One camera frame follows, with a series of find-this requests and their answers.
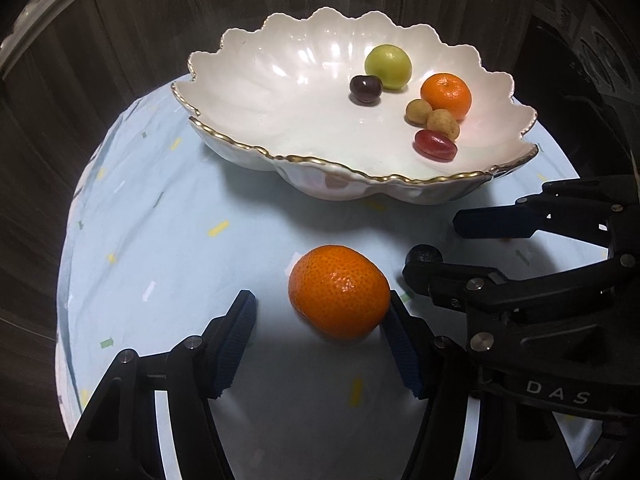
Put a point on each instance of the black appliance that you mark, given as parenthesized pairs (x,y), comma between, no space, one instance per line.
(600,50)

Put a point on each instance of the light blue confetti tablecloth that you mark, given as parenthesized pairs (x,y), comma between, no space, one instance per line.
(175,240)

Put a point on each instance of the white scalloped gold-rimmed bowl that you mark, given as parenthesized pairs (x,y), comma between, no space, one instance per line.
(300,110)

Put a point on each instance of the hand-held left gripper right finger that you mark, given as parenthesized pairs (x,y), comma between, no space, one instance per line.
(405,350)

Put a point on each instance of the tan longan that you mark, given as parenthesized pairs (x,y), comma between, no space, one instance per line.
(443,125)
(416,112)

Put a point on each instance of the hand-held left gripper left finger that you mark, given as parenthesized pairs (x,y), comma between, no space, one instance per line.
(235,345)

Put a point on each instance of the green round jujube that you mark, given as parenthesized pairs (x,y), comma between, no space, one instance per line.
(387,67)

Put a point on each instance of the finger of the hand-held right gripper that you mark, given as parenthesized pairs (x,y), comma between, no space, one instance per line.
(495,222)
(450,280)

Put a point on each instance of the large orange mandarin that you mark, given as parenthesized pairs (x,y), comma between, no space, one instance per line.
(340,292)

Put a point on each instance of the red oblong grape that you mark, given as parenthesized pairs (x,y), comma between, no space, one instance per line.
(435,145)

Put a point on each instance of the small orange mandarin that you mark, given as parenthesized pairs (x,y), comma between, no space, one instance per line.
(446,95)

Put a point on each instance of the dark purple grape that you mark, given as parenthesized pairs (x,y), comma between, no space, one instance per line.
(365,90)

